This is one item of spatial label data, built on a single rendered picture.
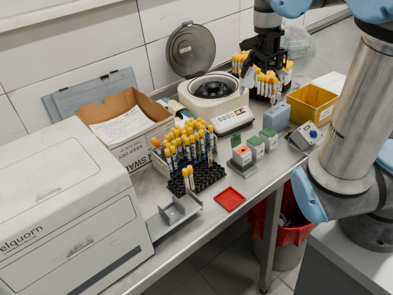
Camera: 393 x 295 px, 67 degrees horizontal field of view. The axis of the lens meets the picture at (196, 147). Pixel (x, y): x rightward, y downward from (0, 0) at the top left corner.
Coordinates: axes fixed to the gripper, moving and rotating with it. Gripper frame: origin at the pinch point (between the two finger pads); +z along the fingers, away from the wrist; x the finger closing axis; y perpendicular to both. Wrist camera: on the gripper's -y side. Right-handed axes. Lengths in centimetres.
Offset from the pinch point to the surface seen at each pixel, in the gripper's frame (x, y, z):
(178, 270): -38, -14, 108
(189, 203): -35.1, 18.1, 15.7
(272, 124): 3.4, 3.4, 14.0
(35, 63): -61, -38, -12
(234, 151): -15.0, 9.3, 12.8
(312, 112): 18.1, 6.0, 13.2
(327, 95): 30.1, 0.7, 13.4
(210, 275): -24, -3, 108
